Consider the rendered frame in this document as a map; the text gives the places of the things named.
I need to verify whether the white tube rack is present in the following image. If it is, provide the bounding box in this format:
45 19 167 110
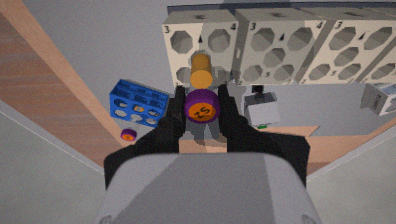
361 83 396 116

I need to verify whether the blue tube rack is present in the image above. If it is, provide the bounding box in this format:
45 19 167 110
109 79 169 128

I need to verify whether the beige bucket adapter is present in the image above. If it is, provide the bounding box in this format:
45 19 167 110
231 8 327 86
294 7 396 84
162 9 239 87
355 7 396 83

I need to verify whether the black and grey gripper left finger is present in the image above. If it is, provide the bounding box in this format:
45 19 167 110
103 85 186 190

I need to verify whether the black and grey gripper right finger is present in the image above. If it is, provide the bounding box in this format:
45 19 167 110
218 84 307 188

